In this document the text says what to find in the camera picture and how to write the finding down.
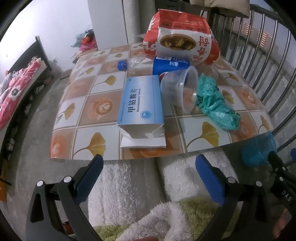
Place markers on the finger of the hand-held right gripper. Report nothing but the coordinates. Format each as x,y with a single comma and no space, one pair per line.
277,162

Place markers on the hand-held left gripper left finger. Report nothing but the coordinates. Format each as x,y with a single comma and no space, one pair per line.
90,178

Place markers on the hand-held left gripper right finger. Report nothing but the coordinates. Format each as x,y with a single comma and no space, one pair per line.
210,178

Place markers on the large red snack bag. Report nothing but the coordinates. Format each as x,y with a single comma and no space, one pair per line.
180,25

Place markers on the person's right hand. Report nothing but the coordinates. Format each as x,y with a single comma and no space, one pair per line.
283,221

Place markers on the blue mesh basket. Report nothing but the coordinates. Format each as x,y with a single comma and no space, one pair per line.
256,150

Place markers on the green fleece clothing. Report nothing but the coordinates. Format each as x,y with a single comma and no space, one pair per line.
203,208

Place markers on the white fleece clothing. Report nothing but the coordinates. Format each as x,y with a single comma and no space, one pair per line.
129,185

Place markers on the green plastic bag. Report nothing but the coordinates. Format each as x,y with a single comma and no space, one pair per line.
215,104

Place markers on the white shoe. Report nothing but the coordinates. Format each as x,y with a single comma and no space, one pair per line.
39,89
10,144

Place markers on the blue and white medicine box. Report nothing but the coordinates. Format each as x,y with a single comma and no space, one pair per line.
138,104

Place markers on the clear plastic container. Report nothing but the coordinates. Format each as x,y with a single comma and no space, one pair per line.
175,85

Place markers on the flat cardboard piece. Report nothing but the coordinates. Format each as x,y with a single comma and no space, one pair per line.
67,74

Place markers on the clear plastic cup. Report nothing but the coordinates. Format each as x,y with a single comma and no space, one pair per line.
211,71

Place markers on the pink floral blanket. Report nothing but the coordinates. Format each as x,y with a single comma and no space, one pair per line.
16,90

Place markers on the blue drink can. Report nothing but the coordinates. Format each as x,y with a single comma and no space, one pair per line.
166,66

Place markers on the clear bottle with blue cap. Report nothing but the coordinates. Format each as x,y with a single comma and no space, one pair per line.
138,64

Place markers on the pile of colourful clothes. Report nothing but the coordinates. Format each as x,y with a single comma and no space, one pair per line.
86,42

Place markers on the metal balcony railing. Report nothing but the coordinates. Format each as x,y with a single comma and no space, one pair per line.
215,19

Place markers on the white cabinet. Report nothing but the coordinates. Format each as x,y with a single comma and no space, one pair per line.
106,23

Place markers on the grey curtain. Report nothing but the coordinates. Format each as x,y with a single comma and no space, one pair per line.
133,20

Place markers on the beige padded jacket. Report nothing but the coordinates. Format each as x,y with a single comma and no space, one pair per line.
219,7

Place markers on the dark bed frame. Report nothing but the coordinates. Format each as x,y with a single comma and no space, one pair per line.
40,48

